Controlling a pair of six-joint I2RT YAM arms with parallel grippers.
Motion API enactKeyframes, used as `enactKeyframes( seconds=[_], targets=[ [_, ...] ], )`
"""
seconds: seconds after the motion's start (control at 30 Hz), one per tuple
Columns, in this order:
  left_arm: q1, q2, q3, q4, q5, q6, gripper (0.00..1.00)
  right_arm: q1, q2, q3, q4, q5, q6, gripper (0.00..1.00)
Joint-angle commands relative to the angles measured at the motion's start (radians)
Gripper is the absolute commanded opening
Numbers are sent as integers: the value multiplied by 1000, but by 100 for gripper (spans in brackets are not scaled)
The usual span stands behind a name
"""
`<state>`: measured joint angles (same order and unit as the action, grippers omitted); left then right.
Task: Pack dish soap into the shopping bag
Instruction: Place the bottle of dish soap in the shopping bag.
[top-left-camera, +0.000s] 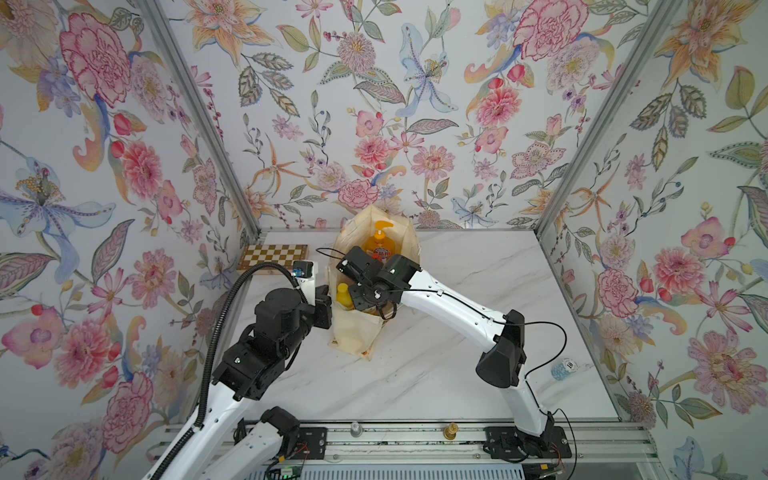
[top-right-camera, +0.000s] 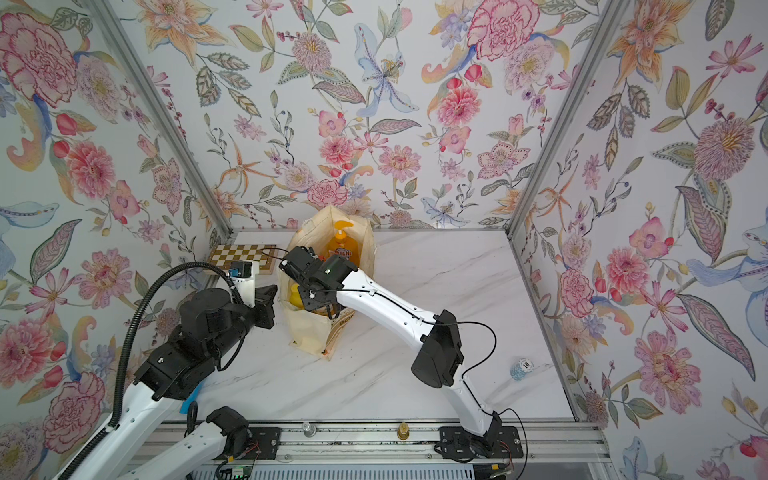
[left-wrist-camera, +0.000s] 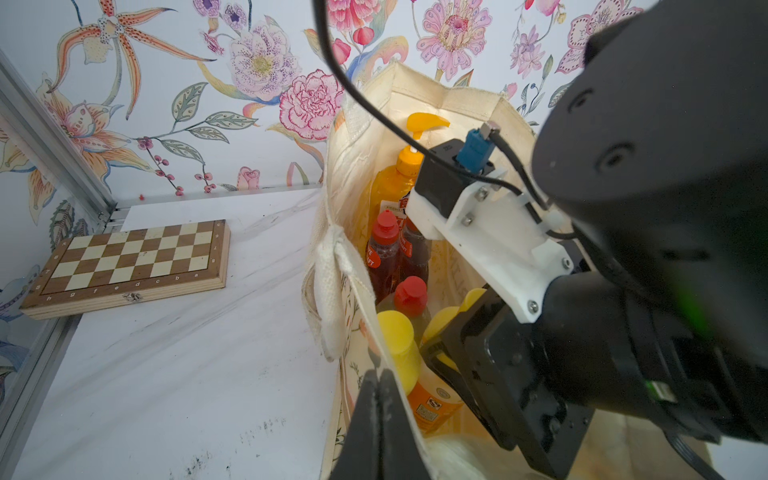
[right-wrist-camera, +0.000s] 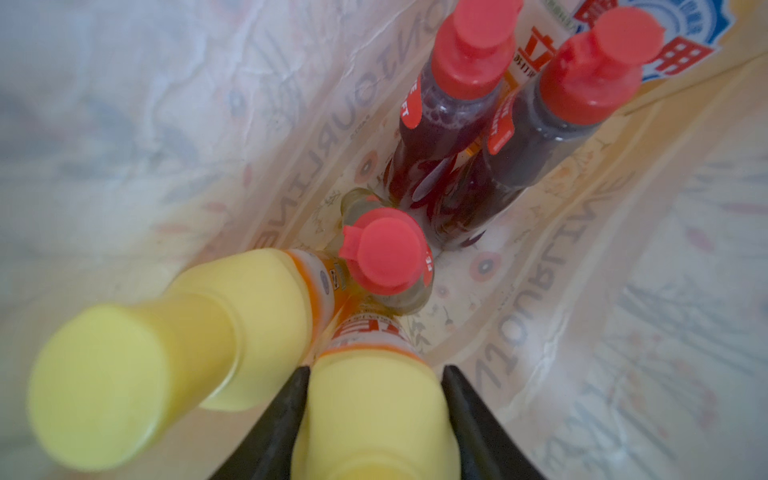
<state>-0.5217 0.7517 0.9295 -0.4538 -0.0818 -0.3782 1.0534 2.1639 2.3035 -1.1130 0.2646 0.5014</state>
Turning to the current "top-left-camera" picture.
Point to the orange bottle yellow cap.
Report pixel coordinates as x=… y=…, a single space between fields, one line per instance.
x=343 y=296

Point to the large orange pump soap bottle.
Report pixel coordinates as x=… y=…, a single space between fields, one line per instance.
x=380 y=246

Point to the aluminium corner post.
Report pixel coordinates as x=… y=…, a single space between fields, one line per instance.
x=162 y=33
x=656 y=25

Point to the wooden chess board box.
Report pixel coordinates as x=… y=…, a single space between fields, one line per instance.
x=283 y=254

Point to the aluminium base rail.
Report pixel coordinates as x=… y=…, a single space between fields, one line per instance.
x=410 y=450

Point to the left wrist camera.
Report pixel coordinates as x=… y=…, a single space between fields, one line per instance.
x=305 y=273

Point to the aluminium corner post left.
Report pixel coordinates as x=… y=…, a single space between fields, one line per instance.
x=162 y=33

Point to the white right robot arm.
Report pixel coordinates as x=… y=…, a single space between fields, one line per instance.
x=501 y=338

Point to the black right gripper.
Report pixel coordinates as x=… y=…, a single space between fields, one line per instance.
x=357 y=300

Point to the cream canvas shopping bag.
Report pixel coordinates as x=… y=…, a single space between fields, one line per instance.
x=355 y=332

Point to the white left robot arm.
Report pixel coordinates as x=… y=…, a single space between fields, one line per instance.
x=240 y=396

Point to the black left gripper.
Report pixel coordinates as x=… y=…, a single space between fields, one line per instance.
x=323 y=303

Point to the aluminium corner post right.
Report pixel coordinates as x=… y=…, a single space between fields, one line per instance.
x=656 y=25

